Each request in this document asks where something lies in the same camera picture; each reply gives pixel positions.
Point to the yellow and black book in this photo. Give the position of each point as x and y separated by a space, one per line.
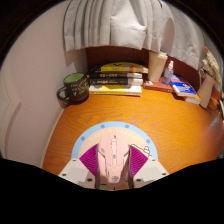
123 67

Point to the white lidded tumbler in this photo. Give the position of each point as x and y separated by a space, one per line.
156 66

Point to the blue book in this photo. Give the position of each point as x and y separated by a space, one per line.
182 86

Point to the small clear pump bottle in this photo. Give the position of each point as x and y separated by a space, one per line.
167 75

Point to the white ceramic vase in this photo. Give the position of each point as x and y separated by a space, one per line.
206 90

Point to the thin red book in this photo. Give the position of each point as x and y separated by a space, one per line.
156 86

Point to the orange book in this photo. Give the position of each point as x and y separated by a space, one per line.
195 99

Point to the white pleated curtain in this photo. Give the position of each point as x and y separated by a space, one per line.
133 23

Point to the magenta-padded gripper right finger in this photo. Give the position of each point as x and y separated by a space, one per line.
151 170

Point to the pink computer mouse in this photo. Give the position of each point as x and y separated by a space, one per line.
113 160

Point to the white panelled door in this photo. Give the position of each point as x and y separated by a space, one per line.
8 116

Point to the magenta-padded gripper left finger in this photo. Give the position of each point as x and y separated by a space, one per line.
75 170

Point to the round cartoon-print mouse pad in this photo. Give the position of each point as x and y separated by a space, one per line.
96 131

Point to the yellow and white book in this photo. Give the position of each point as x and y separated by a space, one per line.
113 89

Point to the dark mug with green inside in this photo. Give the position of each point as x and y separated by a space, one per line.
75 88

